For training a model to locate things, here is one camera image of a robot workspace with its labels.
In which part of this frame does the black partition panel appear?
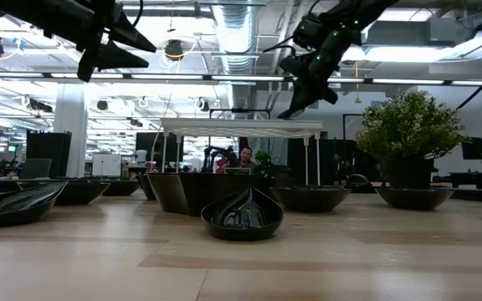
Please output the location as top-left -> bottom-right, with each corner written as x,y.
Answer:
286,137 -> 388,186

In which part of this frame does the dark rounded object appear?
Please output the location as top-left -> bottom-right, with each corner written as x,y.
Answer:
345,173 -> 372,188

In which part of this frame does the grey laptop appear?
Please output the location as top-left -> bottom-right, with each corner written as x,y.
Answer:
223,166 -> 253,176

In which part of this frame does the black monitor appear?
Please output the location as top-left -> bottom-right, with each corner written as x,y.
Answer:
461,137 -> 482,161

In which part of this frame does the small green background plant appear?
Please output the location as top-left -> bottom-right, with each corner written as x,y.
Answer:
254,150 -> 274,169

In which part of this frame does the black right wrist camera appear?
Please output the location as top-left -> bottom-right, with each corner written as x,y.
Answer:
292,13 -> 325,50

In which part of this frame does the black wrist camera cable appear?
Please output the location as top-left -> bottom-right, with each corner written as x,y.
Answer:
262,35 -> 297,54
131,0 -> 145,28

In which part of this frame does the silver spiral air duct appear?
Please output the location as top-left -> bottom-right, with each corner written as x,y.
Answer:
211,0 -> 259,110

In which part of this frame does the black leaf mini plate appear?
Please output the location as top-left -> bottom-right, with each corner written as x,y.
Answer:
373,186 -> 455,212
269,186 -> 353,214
101,179 -> 142,197
17,179 -> 111,207

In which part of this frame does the black left wrist camera cable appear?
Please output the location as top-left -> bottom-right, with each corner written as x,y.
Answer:
131,0 -> 145,28

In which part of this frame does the person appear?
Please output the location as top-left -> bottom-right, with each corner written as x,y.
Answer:
223,145 -> 259,171

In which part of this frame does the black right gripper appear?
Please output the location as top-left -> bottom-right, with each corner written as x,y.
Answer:
277,24 -> 362,120

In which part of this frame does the tall black cabinet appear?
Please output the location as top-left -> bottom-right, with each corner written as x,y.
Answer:
25,130 -> 74,179

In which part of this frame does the green plant in black pot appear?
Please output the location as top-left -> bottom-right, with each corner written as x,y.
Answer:
355,89 -> 470,191

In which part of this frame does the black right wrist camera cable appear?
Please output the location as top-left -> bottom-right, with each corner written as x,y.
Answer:
262,35 -> 297,54

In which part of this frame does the white building column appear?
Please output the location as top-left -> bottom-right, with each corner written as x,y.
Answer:
53,83 -> 89,179

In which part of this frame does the grey chair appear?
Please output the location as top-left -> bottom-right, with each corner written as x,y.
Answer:
18,158 -> 54,181

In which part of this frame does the black wavy square mini plate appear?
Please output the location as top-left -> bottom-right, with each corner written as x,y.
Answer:
145,172 -> 267,217
135,173 -> 158,202

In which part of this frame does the black desk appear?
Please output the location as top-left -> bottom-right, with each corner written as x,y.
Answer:
432,170 -> 482,190

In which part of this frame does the white wire shelf rack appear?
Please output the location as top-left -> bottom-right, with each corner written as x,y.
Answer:
159,117 -> 325,194

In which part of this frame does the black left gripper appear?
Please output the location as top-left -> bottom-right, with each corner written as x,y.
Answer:
71,0 -> 157,83

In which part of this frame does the yellow hanging cord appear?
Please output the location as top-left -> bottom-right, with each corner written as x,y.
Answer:
353,61 -> 362,105

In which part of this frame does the black teardrop mini plate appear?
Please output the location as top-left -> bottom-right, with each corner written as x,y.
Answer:
200,186 -> 286,242
0,181 -> 68,229

